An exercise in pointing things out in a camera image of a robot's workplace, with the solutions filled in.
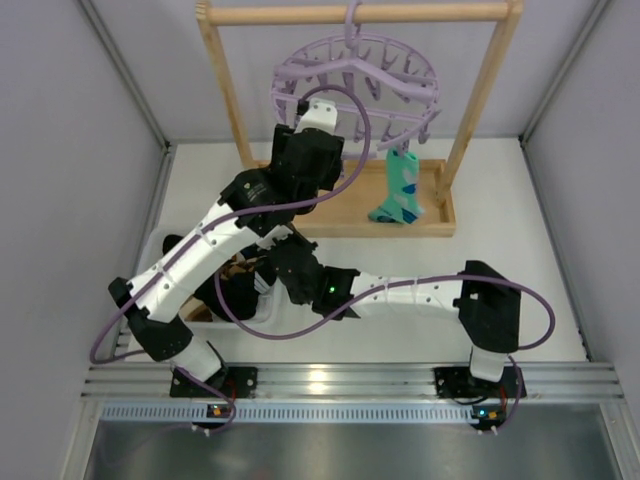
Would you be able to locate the grey slotted cable duct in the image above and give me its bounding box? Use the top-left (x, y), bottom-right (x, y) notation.
top-left (101, 402), bottom-right (479, 425)

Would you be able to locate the purple round clip hanger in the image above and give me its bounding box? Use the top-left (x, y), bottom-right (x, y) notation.
top-left (270, 1), bottom-right (440, 151)

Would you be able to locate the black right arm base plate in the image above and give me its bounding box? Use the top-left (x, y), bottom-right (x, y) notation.
top-left (434, 366), bottom-right (527, 401)

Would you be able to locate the mint green sock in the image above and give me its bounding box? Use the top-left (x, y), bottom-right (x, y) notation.
top-left (368, 148), bottom-right (424, 225)

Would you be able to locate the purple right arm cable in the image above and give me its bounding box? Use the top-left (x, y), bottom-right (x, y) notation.
top-left (213, 264), bottom-right (557, 436)

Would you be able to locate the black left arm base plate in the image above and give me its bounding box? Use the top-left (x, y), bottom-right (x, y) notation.
top-left (169, 366), bottom-right (258, 400)

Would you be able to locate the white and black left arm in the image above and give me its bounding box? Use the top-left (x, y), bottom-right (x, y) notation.
top-left (108, 121), bottom-right (344, 389)

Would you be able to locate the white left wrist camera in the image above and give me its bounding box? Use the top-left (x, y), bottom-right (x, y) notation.
top-left (295, 97), bottom-right (338, 135)

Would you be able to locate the wooden hanging rack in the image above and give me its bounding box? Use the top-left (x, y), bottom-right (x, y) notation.
top-left (196, 1), bottom-right (523, 238)

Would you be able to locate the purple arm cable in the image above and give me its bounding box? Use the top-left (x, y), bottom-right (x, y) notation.
top-left (88, 85), bottom-right (372, 431)
top-left (213, 264), bottom-right (557, 436)

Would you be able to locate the aluminium mounting rail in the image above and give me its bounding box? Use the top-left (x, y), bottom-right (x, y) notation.
top-left (82, 319), bottom-right (626, 401)

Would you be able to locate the black white striped sock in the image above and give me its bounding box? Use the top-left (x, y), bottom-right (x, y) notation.
top-left (194, 270), bottom-right (276, 322)

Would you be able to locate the brown striped sock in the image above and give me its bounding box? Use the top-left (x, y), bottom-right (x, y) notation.
top-left (179, 297), bottom-right (213, 323)

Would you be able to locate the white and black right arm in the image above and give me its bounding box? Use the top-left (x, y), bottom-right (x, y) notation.
top-left (266, 235), bottom-right (521, 384)

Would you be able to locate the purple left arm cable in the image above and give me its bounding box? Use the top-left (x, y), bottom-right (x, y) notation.
top-left (88, 85), bottom-right (372, 431)

